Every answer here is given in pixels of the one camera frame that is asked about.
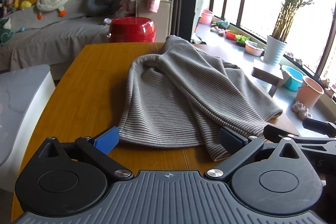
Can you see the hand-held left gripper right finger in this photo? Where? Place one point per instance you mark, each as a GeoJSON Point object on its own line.
{"type": "Point", "coordinates": [231, 138]}

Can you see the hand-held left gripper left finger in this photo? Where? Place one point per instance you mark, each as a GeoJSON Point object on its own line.
{"type": "Point", "coordinates": [106, 141]}

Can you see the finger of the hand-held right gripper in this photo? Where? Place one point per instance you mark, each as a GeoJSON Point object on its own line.
{"type": "Point", "coordinates": [273, 130]}
{"type": "Point", "coordinates": [319, 125]}

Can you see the striped knit shirt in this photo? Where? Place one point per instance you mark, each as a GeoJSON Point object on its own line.
{"type": "Point", "coordinates": [170, 95]}

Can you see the pink baby shoes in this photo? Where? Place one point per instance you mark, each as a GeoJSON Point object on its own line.
{"type": "Point", "coordinates": [302, 109]}

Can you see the pink plastic bucket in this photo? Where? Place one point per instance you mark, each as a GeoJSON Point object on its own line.
{"type": "Point", "coordinates": [309, 94]}

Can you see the grey window ledge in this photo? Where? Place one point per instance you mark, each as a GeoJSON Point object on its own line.
{"type": "Point", "coordinates": [286, 100]}

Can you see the blue plastic basin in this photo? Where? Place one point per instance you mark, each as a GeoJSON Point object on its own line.
{"type": "Point", "coordinates": [292, 79]}

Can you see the small low stool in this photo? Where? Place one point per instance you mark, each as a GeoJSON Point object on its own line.
{"type": "Point", "coordinates": [266, 73]}

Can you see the potted palm in white pot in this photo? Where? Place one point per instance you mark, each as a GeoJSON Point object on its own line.
{"type": "Point", "coordinates": [274, 52]}

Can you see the pink and white basin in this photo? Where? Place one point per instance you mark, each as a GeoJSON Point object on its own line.
{"type": "Point", "coordinates": [254, 48]}

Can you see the white marble coffee table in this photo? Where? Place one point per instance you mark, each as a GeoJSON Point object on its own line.
{"type": "Point", "coordinates": [21, 98]}

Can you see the small green potted plant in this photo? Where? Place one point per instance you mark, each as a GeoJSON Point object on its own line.
{"type": "Point", "coordinates": [241, 39]}

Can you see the red plastic basin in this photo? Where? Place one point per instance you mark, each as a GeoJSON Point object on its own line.
{"type": "Point", "coordinates": [231, 34]}

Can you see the small pale shoes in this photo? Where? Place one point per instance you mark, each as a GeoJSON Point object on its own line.
{"type": "Point", "coordinates": [218, 30]}

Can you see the red round stool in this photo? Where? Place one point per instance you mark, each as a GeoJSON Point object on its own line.
{"type": "Point", "coordinates": [131, 29]}

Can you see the sofa with grey cover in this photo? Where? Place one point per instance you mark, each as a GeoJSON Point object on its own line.
{"type": "Point", "coordinates": [52, 37]}

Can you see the pink plastic basin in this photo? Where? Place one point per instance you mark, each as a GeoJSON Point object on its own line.
{"type": "Point", "coordinates": [206, 16]}

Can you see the grey neck pillow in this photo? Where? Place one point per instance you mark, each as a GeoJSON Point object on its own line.
{"type": "Point", "coordinates": [99, 2]}

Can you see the green plush blanket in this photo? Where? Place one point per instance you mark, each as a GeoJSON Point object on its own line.
{"type": "Point", "coordinates": [5, 32]}

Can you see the small yellow plush toy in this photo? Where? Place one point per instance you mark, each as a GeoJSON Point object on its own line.
{"type": "Point", "coordinates": [25, 5]}

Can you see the pink plush doll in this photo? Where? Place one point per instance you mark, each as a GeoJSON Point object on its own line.
{"type": "Point", "coordinates": [10, 2]}

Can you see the dark window frame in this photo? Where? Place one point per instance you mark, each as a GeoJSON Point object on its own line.
{"type": "Point", "coordinates": [237, 3]}

